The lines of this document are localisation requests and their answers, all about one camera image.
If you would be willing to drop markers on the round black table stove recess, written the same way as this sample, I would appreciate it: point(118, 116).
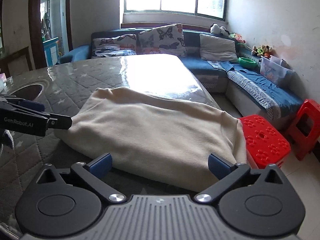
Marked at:
point(30, 91)

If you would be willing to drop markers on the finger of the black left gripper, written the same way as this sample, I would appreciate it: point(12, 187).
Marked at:
point(36, 106)
point(28, 121)

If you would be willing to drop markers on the clear plastic storage box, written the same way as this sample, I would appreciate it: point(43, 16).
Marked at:
point(276, 73)

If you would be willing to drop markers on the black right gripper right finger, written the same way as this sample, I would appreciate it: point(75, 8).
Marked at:
point(255, 202)

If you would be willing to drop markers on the blue corner sofa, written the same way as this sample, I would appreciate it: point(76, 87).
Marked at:
point(248, 91)

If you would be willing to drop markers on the plush toy pile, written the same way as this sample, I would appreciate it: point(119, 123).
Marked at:
point(262, 51)

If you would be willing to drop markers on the blue white small cabinet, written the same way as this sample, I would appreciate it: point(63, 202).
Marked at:
point(51, 51)

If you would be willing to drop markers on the cream beige garment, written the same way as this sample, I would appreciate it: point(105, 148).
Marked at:
point(165, 140)

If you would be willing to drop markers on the grey plain cushion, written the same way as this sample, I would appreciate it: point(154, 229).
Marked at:
point(214, 48)

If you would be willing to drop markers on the green plastic bowl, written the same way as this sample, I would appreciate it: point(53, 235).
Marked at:
point(247, 63)

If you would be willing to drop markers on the butterfly print cushion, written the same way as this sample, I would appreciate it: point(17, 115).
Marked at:
point(168, 39)
point(123, 45)

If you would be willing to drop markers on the pink tissue pack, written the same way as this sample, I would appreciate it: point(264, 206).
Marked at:
point(3, 80)

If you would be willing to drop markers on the red plastic stool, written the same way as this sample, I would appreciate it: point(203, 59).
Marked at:
point(303, 131)
point(264, 144)

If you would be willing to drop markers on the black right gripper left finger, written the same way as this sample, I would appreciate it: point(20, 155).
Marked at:
point(61, 202)

